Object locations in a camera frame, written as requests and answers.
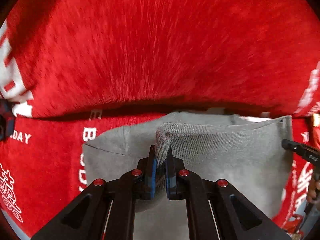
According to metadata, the grey knit sweater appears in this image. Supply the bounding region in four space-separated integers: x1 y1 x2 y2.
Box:
81 112 294 240

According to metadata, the person's right hand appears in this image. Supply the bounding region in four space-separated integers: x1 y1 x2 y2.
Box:
306 177 319 210

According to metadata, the red patterned bed blanket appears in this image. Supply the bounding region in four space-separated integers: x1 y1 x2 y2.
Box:
1 0 319 237

